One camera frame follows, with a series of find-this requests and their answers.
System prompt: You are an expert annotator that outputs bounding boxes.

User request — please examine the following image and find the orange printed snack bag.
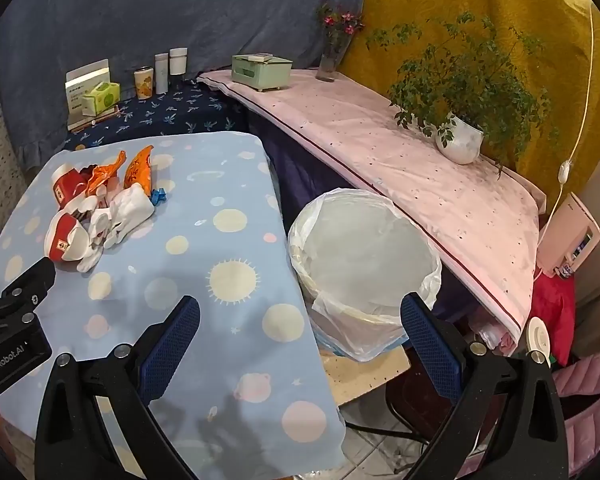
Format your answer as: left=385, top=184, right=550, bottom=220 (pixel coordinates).
left=122, top=145, right=157, bottom=201

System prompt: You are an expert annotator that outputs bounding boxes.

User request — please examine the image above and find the pink tablecloth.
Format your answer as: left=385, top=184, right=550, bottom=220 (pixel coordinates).
left=196, top=67, right=548, bottom=343

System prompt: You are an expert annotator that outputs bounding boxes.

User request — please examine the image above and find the navy patterned cloth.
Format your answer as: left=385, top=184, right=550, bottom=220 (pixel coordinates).
left=62, top=80, right=248, bottom=151

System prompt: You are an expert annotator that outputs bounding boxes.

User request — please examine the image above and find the white cable with switch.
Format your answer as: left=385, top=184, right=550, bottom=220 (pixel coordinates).
left=545, top=2, right=598, bottom=241

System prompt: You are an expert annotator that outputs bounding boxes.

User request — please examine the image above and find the pink plastic bag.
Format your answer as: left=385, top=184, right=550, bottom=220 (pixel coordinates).
left=467, top=310, right=521, bottom=356

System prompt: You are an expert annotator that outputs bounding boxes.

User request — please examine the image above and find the pink appliance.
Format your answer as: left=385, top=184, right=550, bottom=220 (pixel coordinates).
left=537, top=192, right=600, bottom=276

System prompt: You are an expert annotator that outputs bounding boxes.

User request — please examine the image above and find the slim white bottle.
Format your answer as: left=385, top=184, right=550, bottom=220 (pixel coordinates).
left=154, top=54, right=170, bottom=95

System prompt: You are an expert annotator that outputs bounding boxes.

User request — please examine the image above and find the green tissue box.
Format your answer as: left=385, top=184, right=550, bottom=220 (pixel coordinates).
left=230, top=53, right=293, bottom=93

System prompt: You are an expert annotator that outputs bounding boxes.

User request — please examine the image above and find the dark purple cloth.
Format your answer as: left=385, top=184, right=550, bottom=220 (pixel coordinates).
left=245, top=105, right=481, bottom=321

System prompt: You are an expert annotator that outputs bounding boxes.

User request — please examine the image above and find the glass vase with pink flowers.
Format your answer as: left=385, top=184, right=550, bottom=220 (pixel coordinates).
left=314, top=0, right=366, bottom=83

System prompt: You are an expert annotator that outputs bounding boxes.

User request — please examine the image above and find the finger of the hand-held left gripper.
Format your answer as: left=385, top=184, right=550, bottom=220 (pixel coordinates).
left=0, top=256, right=57, bottom=326

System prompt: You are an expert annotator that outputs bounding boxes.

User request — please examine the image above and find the white capped dark bottle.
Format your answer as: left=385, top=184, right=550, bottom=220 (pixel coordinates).
left=169, top=47, right=189, bottom=92

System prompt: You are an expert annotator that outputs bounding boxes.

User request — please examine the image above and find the beige stool top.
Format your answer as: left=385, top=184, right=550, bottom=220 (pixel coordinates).
left=320, top=345, right=411, bottom=406

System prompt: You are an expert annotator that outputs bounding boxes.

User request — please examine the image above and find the round white disc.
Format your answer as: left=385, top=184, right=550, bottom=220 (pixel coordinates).
left=525, top=317, right=553, bottom=361

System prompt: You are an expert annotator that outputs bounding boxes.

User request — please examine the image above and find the red cloth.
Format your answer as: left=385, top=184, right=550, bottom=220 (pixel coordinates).
left=530, top=270, right=578, bottom=366

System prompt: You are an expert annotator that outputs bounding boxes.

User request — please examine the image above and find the white tissue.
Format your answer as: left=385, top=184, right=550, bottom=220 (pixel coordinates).
left=75, top=182, right=156, bottom=273

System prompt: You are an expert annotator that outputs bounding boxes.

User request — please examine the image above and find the green tissue pack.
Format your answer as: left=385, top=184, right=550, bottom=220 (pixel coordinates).
left=80, top=82, right=121, bottom=116

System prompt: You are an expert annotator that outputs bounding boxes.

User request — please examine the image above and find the pink down jacket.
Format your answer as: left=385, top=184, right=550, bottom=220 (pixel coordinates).
left=550, top=350, right=600, bottom=466

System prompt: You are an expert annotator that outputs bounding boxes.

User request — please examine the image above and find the blue-grey curtain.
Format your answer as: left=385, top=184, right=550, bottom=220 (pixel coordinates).
left=0, top=0, right=371, bottom=171

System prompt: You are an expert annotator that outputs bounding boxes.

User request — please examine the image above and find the orange wrapper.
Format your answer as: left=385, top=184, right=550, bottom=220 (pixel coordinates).
left=82, top=150, right=128, bottom=196

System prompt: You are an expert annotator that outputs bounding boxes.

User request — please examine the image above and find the potted green plant white pot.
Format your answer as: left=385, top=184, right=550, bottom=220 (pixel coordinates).
left=365, top=10, right=556, bottom=181

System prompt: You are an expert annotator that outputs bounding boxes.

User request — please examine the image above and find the yellow curtain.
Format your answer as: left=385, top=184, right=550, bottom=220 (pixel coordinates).
left=337, top=0, right=600, bottom=201

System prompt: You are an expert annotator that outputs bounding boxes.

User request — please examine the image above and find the light blue dotted tablecloth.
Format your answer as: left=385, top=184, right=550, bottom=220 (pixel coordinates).
left=0, top=131, right=348, bottom=480

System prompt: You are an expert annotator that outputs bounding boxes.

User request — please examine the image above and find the red and white paper cup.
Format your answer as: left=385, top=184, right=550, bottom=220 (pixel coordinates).
left=47, top=210, right=91, bottom=263
left=50, top=162, right=98, bottom=211

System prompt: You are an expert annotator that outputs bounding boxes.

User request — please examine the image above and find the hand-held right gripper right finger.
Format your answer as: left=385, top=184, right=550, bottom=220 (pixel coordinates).
left=400, top=292, right=571, bottom=480

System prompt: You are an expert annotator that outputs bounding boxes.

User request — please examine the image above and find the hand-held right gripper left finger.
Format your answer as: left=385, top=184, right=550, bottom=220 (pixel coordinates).
left=34, top=295, right=216, bottom=480

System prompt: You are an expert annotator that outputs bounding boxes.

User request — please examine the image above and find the patterned orange can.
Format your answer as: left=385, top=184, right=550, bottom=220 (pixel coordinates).
left=133, top=66, right=154, bottom=100

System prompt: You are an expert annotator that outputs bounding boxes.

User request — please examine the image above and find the trash bin with white liner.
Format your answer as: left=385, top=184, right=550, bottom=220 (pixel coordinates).
left=287, top=187, right=443, bottom=363

